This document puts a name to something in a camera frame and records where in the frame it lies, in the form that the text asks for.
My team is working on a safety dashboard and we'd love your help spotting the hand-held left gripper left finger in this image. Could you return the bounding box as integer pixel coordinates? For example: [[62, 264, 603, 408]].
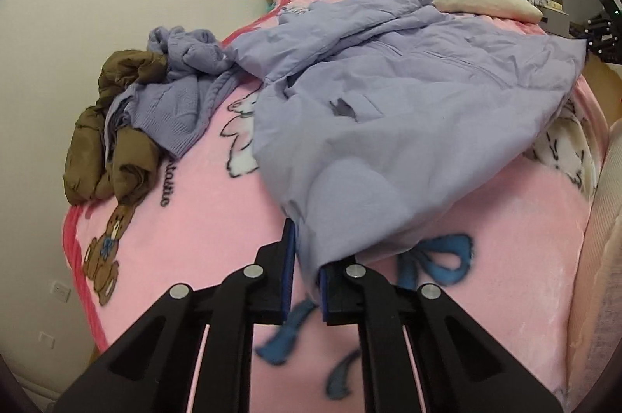
[[51, 219, 297, 413]]

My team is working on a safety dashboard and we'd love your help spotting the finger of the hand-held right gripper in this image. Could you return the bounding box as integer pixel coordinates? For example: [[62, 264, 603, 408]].
[[583, 19, 622, 66]]

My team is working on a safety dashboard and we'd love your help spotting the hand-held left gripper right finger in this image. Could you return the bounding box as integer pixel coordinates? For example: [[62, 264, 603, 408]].
[[318, 250, 564, 413]]

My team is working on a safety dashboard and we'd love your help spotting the lavender puffer jacket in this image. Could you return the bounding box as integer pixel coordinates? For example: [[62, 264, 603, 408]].
[[224, 0, 589, 282]]

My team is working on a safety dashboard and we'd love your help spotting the grey nightstand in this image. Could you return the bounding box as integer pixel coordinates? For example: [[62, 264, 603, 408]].
[[539, 2, 571, 37]]

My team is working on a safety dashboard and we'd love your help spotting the pink printed blanket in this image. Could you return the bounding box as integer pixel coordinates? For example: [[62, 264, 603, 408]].
[[62, 0, 613, 413]]

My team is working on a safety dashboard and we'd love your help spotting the brown puffer jacket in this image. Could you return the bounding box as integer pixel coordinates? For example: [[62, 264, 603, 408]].
[[64, 50, 168, 205]]

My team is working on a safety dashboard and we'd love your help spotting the lavender knit sweater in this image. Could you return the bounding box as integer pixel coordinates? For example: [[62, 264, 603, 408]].
[[104, 25, 239, 157]]

